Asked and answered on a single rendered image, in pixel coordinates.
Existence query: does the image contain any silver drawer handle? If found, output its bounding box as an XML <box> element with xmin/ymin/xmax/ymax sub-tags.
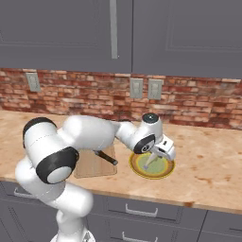
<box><xmin>121</xmin><ymin>231</ymin><xmax>159</xmax><ymax>242</ymax></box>
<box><xmin>124</xmin><ymin>202</ymin><xmax>160</xmax><ymax>218</ymax></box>
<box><xmin>12</xmin><ymin>185</ymin><xmax>36</xmax><ymax>199</ymax></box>

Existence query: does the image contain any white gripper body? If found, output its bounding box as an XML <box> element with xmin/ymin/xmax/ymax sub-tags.
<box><xmin>152</xmin><ymin>145</ymin><xmax>177</xmax><ymax>162</ymax></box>

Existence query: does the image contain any grey upper cupboard door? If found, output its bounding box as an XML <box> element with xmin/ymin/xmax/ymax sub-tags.
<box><xmin>0</xmin><ymin>0</ymin><xmax>133</xmax><ymax>75</ymax></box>
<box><xmin>131</xmin><ymin>0</ymin><xmax>242</xmax><ymax>80</ymax></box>

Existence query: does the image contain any grey wall socket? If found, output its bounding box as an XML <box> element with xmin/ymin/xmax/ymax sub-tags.
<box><xmin>147</xmin><ymin>78</ymin><xmax>164</xmax><ymax>101</ymax></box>
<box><xmin>25</xmin><ymin>72</ymin><xmax>43</xmax><ymax>94</ymax></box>
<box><xmin>129</xmin><ymin>77</ymin><xmax>145</xmax><ymax>99</ymax></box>

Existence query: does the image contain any grey cupboard door handle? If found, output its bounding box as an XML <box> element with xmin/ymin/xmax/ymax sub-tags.
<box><xmin>109</xmin><ymin>0</ymin><xmax>120</xmax><ymax>61</ymax></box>

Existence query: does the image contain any wooden cutting board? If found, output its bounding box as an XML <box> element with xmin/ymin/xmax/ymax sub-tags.
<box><xmin>73</xmin><ymin>145</ymin><xmax>118</xmax><ymax>180</ymax></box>

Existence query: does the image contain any grey drawer front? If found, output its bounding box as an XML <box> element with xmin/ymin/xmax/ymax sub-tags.
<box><xmin>0</xmin><ymin>181</ymin><xmax>45</xmax><ymax>207</ymax></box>
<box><xmin>85</xmin><ymin>213</ymin><xmax>203</xmax><ymax>242</ymax></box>
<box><xmin>92</xmin><ymin>193</ymin><xmax>209</xmax><ymax>225</ymax></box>

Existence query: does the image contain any black handled knife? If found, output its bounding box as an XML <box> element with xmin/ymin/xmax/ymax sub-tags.
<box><xmin>93</xmin><ymin>149</ymin><xmax>119</xmax><ymax>166</ymax></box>

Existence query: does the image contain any yellow green plate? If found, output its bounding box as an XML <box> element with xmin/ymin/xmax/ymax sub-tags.
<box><xmin>128</xmin><ymin>151</ymin><xmax>177</xmax><ymax>181</ymax></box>

